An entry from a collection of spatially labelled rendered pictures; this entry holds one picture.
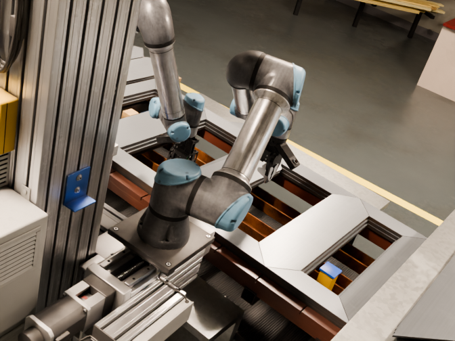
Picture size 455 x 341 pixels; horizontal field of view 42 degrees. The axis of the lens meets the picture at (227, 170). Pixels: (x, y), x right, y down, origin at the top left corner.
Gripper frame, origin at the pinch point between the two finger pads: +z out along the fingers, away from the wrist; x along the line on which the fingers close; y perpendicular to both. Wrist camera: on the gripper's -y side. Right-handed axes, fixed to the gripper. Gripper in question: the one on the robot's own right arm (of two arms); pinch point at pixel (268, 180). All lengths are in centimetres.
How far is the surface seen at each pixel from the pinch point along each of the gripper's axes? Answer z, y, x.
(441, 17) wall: 65, 147, -748
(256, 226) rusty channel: 22.9, -1.2, -0.9
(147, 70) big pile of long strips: 8, 105, -43
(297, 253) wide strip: 5.6, -29.1, 21.7
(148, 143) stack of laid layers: 8, 53, 11
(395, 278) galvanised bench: -14, -63, 31
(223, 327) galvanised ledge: 23, -26, 54
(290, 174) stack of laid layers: 8.3, 2.7, -27.1
